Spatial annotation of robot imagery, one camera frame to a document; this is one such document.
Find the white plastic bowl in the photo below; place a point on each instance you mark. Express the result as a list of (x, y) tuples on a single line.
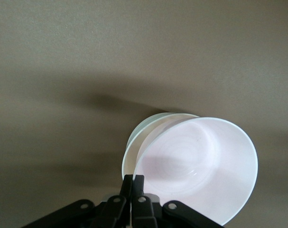
[(130, 154), (205, 166)]

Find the brown table cover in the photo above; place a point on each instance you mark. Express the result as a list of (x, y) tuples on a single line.
[(86, 59)]

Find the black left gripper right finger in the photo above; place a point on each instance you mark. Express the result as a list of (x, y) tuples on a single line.
[(143, 213)]

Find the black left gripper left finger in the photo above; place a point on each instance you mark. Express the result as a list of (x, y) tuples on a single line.
[(110, 211)]

